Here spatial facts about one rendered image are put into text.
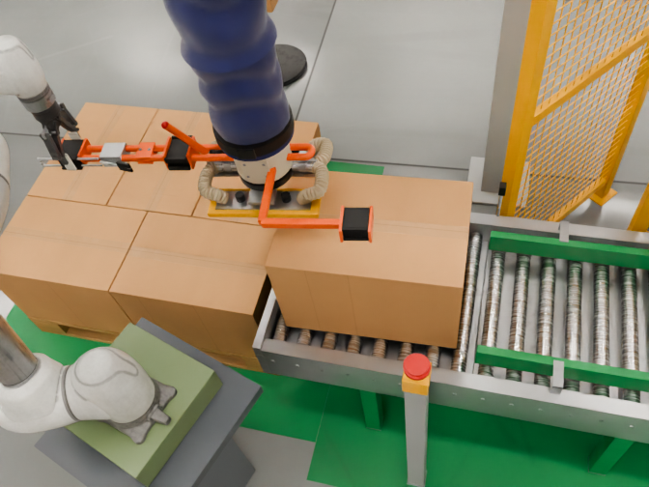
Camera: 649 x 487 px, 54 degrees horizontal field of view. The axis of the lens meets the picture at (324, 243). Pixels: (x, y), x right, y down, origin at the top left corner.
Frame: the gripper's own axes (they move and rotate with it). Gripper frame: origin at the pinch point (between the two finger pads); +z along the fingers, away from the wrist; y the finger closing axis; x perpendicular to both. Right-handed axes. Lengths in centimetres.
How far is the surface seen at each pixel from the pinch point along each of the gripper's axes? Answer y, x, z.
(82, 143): 2.5, -2.9, -1.6
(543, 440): -38, -155, 121
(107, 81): 173, 98, 122
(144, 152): -0.3, -23.7, -0.9
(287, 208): -11, -67, 11
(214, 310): -16, -31, 68
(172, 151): -0.2, -32.7, -1.2
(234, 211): -12, -51, 11
